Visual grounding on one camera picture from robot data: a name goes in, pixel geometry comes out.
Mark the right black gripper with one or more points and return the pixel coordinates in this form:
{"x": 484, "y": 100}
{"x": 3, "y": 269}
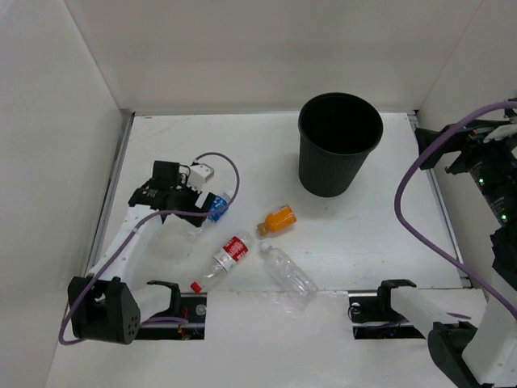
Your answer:
{"x": 471, "y": 141}

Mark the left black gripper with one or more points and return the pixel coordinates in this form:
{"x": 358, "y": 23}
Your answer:
{"x": 200, "y": 203}

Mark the blue label plastic bottle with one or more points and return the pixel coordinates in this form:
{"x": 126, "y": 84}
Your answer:
{"x": 218, "y": 207}

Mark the black ribbed plastic bin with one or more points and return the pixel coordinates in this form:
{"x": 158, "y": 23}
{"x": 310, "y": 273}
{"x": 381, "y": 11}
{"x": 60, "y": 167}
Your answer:
{"x": 337, "y": 133}

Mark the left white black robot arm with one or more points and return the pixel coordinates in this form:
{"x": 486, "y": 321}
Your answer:
{"x": 102, "y": 305}

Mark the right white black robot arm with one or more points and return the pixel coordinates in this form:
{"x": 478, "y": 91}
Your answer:
{"x": 471, "y": 337}

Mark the red label plastic bottle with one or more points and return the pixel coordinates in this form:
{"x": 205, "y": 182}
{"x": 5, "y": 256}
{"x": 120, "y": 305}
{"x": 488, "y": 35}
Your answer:
{"x": 222, "y": 262}

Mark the orange juice bottle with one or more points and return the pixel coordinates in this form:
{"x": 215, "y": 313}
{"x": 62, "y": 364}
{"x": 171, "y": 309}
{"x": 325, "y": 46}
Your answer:
{"x": 277, "y": 221}

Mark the clear unlabelled plastic bottle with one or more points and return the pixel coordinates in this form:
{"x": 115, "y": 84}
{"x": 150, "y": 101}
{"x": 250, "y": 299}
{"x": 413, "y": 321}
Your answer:
{"x": 288, "y": 275}

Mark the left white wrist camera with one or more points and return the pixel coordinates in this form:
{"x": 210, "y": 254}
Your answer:
{"x": 200, "y": 174}

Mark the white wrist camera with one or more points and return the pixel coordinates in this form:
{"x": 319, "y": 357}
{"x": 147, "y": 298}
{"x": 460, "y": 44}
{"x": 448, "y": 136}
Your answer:
{"x": 500, "y": 132}
{"x": 200, "y": 174}

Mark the right aluminium table rail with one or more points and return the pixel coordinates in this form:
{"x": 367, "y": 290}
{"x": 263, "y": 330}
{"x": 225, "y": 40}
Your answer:
{"x": 464, "y": 278}

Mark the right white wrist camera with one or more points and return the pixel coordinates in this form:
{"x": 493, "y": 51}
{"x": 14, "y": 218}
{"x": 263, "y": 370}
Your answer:
{"x": 500, "y": 132}

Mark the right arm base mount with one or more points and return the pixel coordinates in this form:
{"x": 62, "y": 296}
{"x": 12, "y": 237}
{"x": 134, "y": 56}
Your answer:
{"x": 370, "y": 322}

